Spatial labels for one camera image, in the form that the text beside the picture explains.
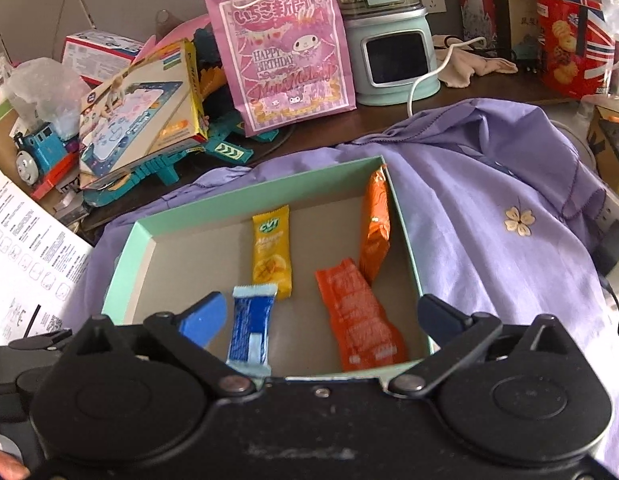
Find purple floral cloth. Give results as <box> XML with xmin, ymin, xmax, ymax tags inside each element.
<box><xmin>64</xmin><ymin>97</ymin><xmax>619</xmax><ymax>480</ymax></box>

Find drawing mat toy box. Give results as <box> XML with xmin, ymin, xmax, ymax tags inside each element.
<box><xmin>80</xmin><ymin>37</ymin><xmax>211</xmax><ymax>179</ymax></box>

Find beige cloth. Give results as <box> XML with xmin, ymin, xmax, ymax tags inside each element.
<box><xmin>432</xmin><ymin>34</ymin><xmax>519</xmax><ymax>90</ymax></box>

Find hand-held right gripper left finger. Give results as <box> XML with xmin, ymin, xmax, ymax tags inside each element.
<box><xmin>72</xmin><ymin>292</ymin><xmax>258</xmax><ymax>396</ymax></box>

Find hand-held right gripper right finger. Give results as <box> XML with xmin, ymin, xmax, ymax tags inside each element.
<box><xmin>389</xmin><ymin>294</ymin><xmax>573</xmax><ymax>398</ymax></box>

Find pink paper gift bag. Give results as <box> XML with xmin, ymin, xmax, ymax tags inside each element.
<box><xmin>203</xmin><ymin>0</ymin><xmax>358</xmax><ymax>137</ymax></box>

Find white power cable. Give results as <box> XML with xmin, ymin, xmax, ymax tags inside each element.
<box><xmin>407</xmin><ymin>36</ymin><xmax>486</xmax><ymax>122</ymax></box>

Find white instruction sheet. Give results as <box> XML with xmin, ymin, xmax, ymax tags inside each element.
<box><xmin>0</xmin><ymin>167</ymin><xmax>96</xmax><ymax>347</ymax></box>

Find red cookie tin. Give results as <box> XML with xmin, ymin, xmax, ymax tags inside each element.
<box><xmin>535</xmin><ymin>0</ymin><xmax>618</xmax><ymax>101</ymax></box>

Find tall red printed box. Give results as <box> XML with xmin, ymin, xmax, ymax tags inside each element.
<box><xmin>452</xmin><ymin>0</ymin><xmax>513</xmax><ymax>59</ymax></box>

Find clear plastic bag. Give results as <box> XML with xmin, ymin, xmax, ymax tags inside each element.
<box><xmin>6</xmin><ymin>57</ymin><xmax>91</xmax><ymax>137</ymax></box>

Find orange snack packet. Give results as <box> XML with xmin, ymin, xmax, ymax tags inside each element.
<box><xmin>358</xmin><ymin>167</ymin><xmax>392</xmax><ymax>287</ymax></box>

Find brown cardboard box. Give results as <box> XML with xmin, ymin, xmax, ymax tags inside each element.
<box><xmin>504</xmin><ymin>0</ymin><xmax>541</xmax><ymax>59</ymax></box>

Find blue toy train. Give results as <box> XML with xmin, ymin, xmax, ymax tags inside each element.
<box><xmin>12</xmin><ymin>120</ymin><xmax>83</xmax><ymax>202</ymax></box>

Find person's left hand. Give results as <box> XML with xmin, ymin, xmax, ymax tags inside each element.
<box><xmin>0</xmin><ymin>446</ymin><xmax>31</xmax><ymax>480</ymax></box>

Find blue snack packet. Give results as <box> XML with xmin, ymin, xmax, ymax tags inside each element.
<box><xmin>226</xmin><ymin>282</ymin><xmax>279</xmax><ymax>377</ymax></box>

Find mint green kitchen appliance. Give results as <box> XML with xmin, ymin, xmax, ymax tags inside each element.
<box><xmin>317</xmin><ymin>0</ymin><xmax>443</xmax><ymax>107</ymax></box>

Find teal toy track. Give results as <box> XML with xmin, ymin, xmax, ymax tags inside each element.
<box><xmin>84</xmin><ymin>25</ymin><xmax>281</xmax><ymax>209</ymax></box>

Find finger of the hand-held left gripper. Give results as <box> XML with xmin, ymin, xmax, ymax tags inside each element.
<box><xmin>8</xmin><ymin>329</ymin><xmax>73</xmax><ymax>352</ymax></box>

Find flat red-orange snack packet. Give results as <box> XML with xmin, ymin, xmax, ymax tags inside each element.
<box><xmin>314</xmin><ymin>258</ymin><xmax>409</xmax><ymax>372</ymax></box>

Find red and white box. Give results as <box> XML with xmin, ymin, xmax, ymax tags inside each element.
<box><xmin>62</xmin><ymin>31</ymin><xmax>146</xmax><ymax>89</ymax></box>

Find yellow mango snack packet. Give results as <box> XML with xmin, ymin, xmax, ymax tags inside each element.
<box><xmin>252</xmin><ymin>205</ymin><xmax>294</xmax><ymax>301</ymax></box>

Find teal cardboard box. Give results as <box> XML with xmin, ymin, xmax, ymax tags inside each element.
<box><xmin>102</xmin><ymin>156</ymin><xmax>436</xmax><ymax>392</ymax></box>

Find orange-edged cardboard box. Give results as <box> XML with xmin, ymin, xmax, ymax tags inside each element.
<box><xmin>587</xmin><ymin>105</ymin><xmax>619</xmax><ymax>187</ymax></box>

